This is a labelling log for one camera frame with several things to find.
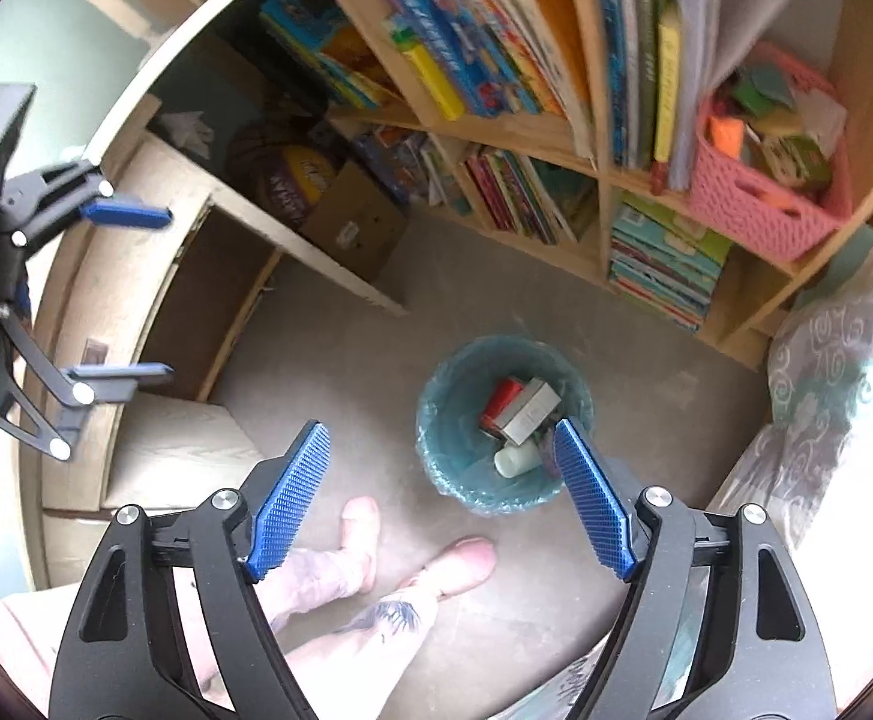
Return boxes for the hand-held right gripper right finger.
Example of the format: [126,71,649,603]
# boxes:
[552,418,836,720]

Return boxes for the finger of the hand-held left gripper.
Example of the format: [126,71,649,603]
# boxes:
[1,161,175,245]
[0,304,175,462]

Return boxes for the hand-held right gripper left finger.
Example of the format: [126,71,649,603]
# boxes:
[47,420,332,720]

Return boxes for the white box with gold edges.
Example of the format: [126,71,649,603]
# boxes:
[500,379,563,445]

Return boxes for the bin with blue liner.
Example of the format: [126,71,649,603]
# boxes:
[415,335,596,517]

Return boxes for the person's left leg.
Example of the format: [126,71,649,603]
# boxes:
[0,496,381,720]

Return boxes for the wooden cabinet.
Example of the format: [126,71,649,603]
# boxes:
[20,127,407,593]

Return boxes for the crumpled white paper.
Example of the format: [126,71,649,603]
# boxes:
[157,111,216,158]

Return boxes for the person's bare feet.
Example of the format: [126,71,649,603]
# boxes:
[203,536,497,698]

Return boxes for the brown basketball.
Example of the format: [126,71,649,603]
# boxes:
[224,120,347,230]

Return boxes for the brown cardboard box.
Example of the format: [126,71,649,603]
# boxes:
[302,161,411,286]

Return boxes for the stack of flat green books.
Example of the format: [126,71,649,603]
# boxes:
[607,195,733,332]

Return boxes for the grey swirl patterned blanket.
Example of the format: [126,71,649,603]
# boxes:
[481,240,873,720]

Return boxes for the row of blue picture books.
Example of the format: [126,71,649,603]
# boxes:
[260,0,400,110]

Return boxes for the row of leaning picture books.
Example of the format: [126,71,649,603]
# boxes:
[350,124,475,215]

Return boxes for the row of small red books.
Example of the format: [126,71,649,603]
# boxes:
[462,142,595,245]

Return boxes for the pink plastic basket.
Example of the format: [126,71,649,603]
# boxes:
[687,41,853,263]

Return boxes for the wooden bookshelf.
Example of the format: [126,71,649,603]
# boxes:
[110,0,873,372]

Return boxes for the row of colourful picture books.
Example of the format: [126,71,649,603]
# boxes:
[372,0,595,158]

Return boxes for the pile of coloured paper pieces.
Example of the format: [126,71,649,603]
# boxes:
[706,67,850,196]

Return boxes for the row of green tall books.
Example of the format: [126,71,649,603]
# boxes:
[599,0,801,192]

